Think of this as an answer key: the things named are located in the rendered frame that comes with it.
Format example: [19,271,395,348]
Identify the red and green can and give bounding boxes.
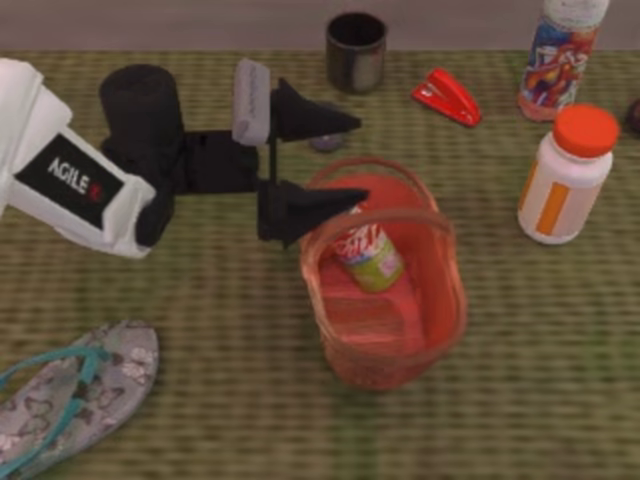
[333,202,406,294]

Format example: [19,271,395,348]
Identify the orange wicker basket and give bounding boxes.
[298,156,470,393]

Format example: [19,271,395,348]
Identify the green woven table mat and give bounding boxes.
[0,48,640,480]

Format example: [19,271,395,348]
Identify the colourful spray can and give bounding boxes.
[516,0,612,123]

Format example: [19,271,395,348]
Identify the small purple round object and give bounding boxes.
[308,132,348,154]

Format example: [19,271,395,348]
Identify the black metal cup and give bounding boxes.
[325,12,390,95]

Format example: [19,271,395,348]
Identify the red stapler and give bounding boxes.
[410,68,484,129]

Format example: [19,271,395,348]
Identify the white bottle with orange cap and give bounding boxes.
[516,103,622,246]

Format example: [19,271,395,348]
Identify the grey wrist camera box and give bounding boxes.
[231,58,274,147]

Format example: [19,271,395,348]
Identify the grey floral flip-flop teal straps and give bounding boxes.
[0,320,161,480]

